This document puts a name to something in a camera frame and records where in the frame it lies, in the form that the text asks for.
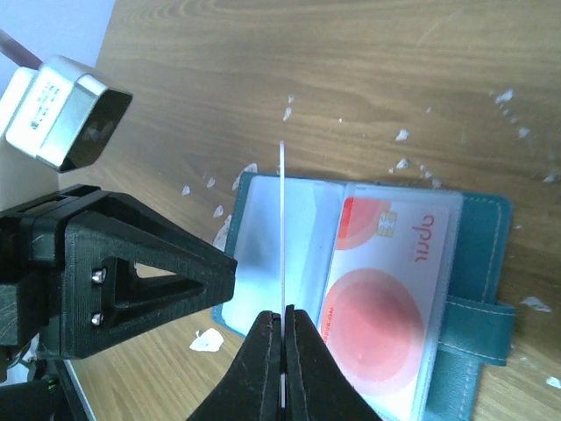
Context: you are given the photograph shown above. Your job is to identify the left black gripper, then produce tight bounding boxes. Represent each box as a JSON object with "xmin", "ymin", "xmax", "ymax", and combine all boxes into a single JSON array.
[{"xmin": 1, "ymin": 185, "xmax": 237, "ymax": 360}]

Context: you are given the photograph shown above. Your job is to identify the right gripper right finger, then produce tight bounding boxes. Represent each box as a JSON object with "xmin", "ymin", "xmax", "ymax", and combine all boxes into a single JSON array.
[{"xmin": 283, "ymin": 305, "xmax": 380, "ymax": 420}]

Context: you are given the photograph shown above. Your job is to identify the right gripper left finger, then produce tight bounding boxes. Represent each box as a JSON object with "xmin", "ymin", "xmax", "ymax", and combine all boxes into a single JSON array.
[{"xmin": 188, "ymin": 310, "xmax": 281, "ymax": 420}]

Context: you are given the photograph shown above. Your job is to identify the red white credit card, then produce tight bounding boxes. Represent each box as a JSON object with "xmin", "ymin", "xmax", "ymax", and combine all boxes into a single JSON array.
[
  {"xmin": 279, "ymin": 141, "xmax": 287, "ymax": 411},
  {"xmin": 320, "ymin": 196, "xmax": 450, "ymax": 418}
]

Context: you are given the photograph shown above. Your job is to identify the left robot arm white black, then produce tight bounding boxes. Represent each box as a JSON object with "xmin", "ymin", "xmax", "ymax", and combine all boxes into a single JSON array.
[{"xmin": 1, "ymin": 185, "xmax": 237, "ymax": 420}]

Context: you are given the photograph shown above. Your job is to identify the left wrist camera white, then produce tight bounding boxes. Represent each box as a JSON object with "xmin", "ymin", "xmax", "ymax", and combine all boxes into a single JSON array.
[{"xmin": 1, "ymin": 56, "xmax": 132, "ymax": 208}]

